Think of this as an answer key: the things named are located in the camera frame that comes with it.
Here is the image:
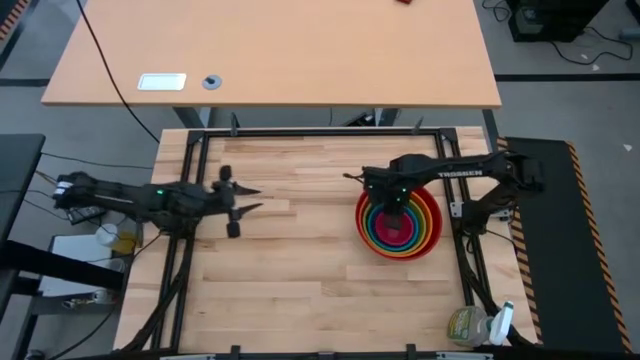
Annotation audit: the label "clear spray bottle white trigger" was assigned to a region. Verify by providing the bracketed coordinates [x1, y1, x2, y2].
[446, 300, 516, 348]

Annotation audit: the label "magenta plastic bowl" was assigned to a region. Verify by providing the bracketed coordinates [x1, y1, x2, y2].
[374, 202, 417, 248]

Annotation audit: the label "black computer case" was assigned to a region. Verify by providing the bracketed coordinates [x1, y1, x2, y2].
[506, 0, 612, 44]

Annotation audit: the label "nested rainbow bowls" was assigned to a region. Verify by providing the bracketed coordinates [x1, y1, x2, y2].
[355, 186, 444, 262]

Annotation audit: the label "white low shelf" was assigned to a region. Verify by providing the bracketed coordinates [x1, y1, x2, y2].
[36, 233, 132, 298]

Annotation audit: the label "black floor cable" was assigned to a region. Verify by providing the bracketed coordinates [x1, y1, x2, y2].
[480, 0, 635, 67]

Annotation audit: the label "light wooden desk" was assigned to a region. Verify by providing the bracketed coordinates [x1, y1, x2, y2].
[40, 0, 503, 110]

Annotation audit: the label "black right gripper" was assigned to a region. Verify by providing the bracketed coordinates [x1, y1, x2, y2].
[363, 167, 417, 232]

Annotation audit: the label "long black cable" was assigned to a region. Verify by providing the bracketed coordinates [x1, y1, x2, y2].
[74, 0, 162, 145]

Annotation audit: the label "black aluminium table frame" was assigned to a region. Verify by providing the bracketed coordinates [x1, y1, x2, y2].
[118, 126, 537, 360]

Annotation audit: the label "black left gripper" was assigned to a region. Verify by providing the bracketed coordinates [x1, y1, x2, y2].
[209, 165, 265, 239]

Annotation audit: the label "white desk cable tray cover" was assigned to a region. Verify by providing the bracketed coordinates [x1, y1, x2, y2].
[136, 72, 188, 93]

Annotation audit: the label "black mat hazard stripe edge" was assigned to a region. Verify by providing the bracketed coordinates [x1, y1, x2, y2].
[496, 136, 634, 354]

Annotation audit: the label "blue plastic bowl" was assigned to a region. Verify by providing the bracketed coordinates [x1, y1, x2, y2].
[367, 200, 422, 249]

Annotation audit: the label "green plastic bowl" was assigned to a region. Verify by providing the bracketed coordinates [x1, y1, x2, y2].
[364, 198, 426, 251]

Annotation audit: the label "yellow plastic bowl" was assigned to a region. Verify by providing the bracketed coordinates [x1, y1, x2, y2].
[360, 195, 430, 254]

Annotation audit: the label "orange plastic bowl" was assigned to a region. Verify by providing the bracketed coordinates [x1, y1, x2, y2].
[358, 192, 435, 258]

